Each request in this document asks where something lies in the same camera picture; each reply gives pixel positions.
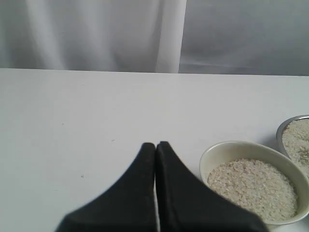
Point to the round metal tray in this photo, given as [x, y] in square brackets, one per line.
[280, 130]

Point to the white backdrop curtain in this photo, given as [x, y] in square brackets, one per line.
[269, 37]

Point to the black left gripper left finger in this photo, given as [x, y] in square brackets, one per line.
[127, 206]

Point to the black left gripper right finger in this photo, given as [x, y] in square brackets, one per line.
[185, 204]

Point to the cream ceramic bowl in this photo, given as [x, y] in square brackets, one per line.
[234, 150]

